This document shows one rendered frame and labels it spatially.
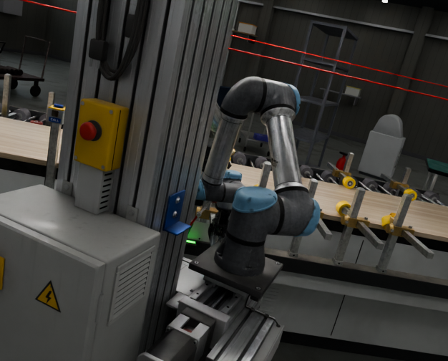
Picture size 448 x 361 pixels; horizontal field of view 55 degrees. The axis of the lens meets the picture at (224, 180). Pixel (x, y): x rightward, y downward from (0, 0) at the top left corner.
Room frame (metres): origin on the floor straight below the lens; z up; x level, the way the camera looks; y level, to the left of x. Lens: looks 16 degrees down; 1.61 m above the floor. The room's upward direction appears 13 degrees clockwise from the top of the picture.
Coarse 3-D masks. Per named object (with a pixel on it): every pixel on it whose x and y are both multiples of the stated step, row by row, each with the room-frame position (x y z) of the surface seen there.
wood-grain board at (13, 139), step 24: (0, 120) 2.64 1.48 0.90; (0, 144) 2.17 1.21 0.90; (24, 144) 2.27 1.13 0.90; (48, 144) 2.37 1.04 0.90; (240, 168) 2.85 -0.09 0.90; (336, 192) 2.81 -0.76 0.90; (336, 216) 2.28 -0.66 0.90; (360, 216) 2.37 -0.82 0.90; (408, 216) 2.61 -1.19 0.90; (432, 216) 2.76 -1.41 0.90
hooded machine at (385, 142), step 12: (384, 120) 8.20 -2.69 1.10; (396, 120) 8.12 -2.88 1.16; (372, 132) 8.23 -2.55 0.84; (384, 132) 8.18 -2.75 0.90; (396, 132) 8.09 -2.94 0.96; (372, 144) 8.20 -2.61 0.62; (384, 144) 8.12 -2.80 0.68; (396, 144) 8.03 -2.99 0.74; (372, 156) 8.17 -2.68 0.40; (384, 156) 8.09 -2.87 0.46; (396, 156) 8.00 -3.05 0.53; (360, 168) 8.24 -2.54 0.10; (372, 168) 8.14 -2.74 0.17; (384, 168) 8.06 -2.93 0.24; (384, 180) 8.06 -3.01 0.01
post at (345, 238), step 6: (360, 192) 2.09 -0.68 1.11; (354, 198) 2.10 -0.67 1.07; (360, 198) 2.09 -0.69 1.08; (354, 204) 2.08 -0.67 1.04; (360, 204) 2.09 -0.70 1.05; (354, 210) 2.09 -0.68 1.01; (354, 216) 2.09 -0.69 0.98; (348, 228) 2.09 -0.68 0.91; (342, 234) 2.11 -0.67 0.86; (348, 234) 2.09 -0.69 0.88; (342, 240) 2.09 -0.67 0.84; (348, 240) 2.09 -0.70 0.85; (342, 246) 2.09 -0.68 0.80; (336, 252) 2.11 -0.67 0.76; (342, 252) 2.09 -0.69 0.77; (336, 258) 2.09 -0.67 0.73; (342, 258) 2.09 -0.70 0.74
